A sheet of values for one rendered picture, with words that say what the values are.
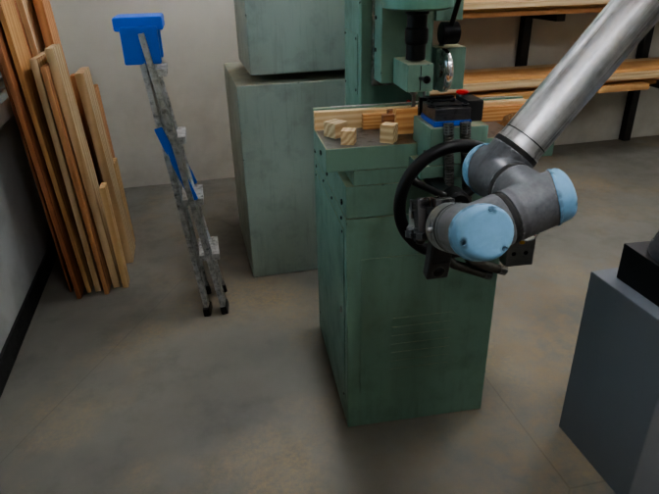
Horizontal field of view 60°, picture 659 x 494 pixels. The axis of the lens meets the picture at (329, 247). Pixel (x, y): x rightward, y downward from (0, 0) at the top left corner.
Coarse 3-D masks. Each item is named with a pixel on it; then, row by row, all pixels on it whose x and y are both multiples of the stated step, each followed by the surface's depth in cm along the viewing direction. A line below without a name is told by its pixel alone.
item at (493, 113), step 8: (512, 104) 159; (520, 104) 159; (384, 112) 154; (488, 112) 157; (496, 112) 157; (504, 112) 158; (512, 112) 158; (368, 120) 152; (376, 120) 153; (488, 120) 158; (496, 120) 158; (368, 128) 153; (376, 128) 154
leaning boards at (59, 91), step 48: (0, 0) 202; (48, 0) 249; (0, 48) 203; (48, 48) 212; (48, 96) 214; (96, 96) 262; (48, 144) 230; (96, 144) 254; (48, 192) 230; (96, 192) 245; (96, 240) 247; (96, 288) 256
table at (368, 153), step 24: (336, 144) 141; (360, 144) 141; (384, 144) 140; (408, 144) 141; (552, 144) 147; (336, 168) 140; (360, 168) 141; (384, 168) 142; (432, 168) 134; (456, 168) 135
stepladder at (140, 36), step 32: (128, 32) 187; (160, 32) 205; (128, 64) 191; (160, 64) 206; (160, 96) 197; (160, 128) 202; (192, 192) 215; (192, 224) 238; (192, 256) 226; (224, 288) 253
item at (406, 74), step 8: (400, 64) 150; (408, 64) 144; (416, 64) 144; (424, 64) 144; (432, 64) 145; (400, 72) 150; (408, 72) 144; (416, 72) 145; (424, 72) 145; (432, 72) 146; (400, 80) 151; (408, 80) 145; (416, 80) 146; (432, 80) 147; (408, 88) 146; (416, 88) 147; (424, 88) 147
